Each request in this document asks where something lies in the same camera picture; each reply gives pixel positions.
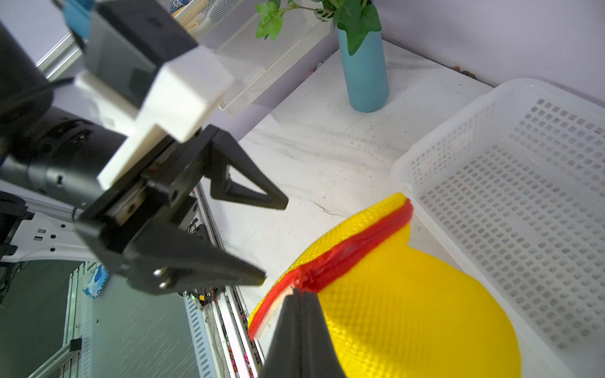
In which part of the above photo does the teal vase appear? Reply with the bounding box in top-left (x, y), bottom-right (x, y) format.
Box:
top-left (337, 29), bottom-right (389, 113)

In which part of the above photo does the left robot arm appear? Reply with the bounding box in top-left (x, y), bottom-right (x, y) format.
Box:
top-left (1, 29), bottom-right (288, 295)

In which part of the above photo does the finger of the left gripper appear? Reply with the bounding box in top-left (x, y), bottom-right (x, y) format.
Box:
top-left (207, 129), bottom-right (288, 210)
top-left (122, 220), bottom-right (266, 295)

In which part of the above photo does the white plastic basket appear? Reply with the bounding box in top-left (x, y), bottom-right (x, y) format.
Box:
top-left (391, 79), bottom-right (604, 377)

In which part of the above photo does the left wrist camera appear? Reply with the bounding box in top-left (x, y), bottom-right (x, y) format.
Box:
top-left (61, 1), bottom-right (236, 190)

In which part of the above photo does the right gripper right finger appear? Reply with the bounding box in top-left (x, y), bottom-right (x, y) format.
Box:
top-left (300, 291), bottom-right (346, 378)

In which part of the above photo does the yellow mesh laundry bag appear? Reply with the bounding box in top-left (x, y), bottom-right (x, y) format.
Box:
top-left (248, 193), bottom-right (521, 377)

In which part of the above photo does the artificial green plant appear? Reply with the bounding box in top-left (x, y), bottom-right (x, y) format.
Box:
top-left (255, 0), bottom-right (382, 55)

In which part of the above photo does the white mesh corner shelf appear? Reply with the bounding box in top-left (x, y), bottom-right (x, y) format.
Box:
top-left (158, 1), bottom-right (332, 117)

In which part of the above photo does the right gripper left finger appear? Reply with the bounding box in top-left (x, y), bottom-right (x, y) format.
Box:
top-left (260, 289), bottom-right (302, 378)

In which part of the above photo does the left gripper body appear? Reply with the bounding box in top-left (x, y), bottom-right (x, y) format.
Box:
top-left (76, 125), bottom-right (219, 280)

